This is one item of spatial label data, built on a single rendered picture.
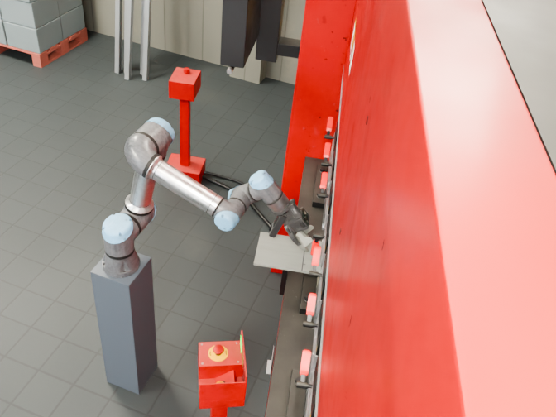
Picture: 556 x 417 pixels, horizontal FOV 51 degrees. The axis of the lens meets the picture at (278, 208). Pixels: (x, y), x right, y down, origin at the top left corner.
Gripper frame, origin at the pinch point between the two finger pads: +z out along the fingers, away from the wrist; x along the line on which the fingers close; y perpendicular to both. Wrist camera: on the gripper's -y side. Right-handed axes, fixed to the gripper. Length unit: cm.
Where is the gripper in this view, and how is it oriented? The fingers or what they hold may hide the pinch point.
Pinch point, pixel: (305, 244)
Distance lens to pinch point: 221.2
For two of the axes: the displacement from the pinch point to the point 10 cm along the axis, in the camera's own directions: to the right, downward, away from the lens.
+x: 1.2, -6.2, 7.7
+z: 5.6, 6.9, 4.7
